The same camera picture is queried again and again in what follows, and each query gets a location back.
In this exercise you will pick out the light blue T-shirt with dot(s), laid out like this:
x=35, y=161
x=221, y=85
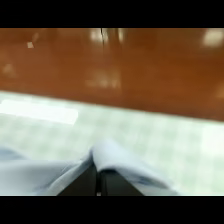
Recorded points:
x=30, y=176

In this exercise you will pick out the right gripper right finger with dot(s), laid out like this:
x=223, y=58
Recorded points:
x=115, y=185

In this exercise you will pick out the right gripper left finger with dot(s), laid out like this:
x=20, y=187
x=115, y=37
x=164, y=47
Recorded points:
x=83, y=185

